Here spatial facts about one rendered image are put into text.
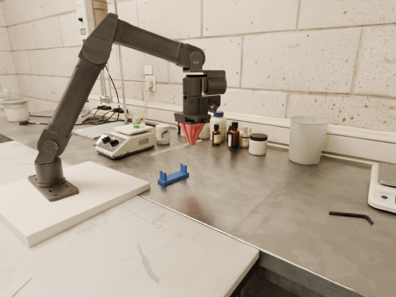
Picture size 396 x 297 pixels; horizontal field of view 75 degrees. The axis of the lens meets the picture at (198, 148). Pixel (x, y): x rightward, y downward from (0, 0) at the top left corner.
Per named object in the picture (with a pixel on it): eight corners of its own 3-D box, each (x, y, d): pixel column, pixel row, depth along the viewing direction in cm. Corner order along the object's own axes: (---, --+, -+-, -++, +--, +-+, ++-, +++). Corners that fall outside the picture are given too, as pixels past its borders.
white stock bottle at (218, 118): (211, 142, 115) (211, 113, 111) (209, 137, 122) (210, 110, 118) (227, 141, 116) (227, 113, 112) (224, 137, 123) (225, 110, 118)
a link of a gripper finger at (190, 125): (190, 140, 87) (190, 112, 84) (205, 144, 82) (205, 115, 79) (174, 144, 82) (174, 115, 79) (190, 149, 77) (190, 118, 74)
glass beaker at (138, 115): (132, 130, 101) (131, 109, 99) (131, 127, 106) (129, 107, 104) (148, 129, 103) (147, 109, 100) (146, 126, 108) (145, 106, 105)
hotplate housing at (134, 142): (114, 160, 93) (111, 139, 91) (95, 152, 102) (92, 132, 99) (160, 146, 109) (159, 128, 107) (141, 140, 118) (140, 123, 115)
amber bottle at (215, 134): (210, 144, 113) (210, 124, 110) (216, 142, 114) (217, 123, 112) (215, 146, 110) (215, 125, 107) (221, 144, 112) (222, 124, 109)
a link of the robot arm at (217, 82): (216, 93, 84) (217, 53, 80) (228, 95, 76) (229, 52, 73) (182, 94, 80) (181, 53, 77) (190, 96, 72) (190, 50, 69)
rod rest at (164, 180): (164, 185, 74) (163, 174, 73) (157, 182, 77) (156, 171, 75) (189, 175, 81) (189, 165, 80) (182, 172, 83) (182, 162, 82)
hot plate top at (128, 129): (129, 135, 97) (128, 132, 97) (111, 129, 104) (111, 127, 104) (154, 129, 105) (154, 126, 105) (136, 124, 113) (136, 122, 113)
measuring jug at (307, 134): (296, 149, 106) (300, 112, 101) (330, 155, 98) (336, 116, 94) (278, 161, 92) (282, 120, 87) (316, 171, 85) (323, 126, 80)
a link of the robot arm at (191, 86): (201, 96, 81) (201, 73, 79) (208, 99, 75) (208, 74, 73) (180, 98, 78) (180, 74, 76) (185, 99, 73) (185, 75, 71)
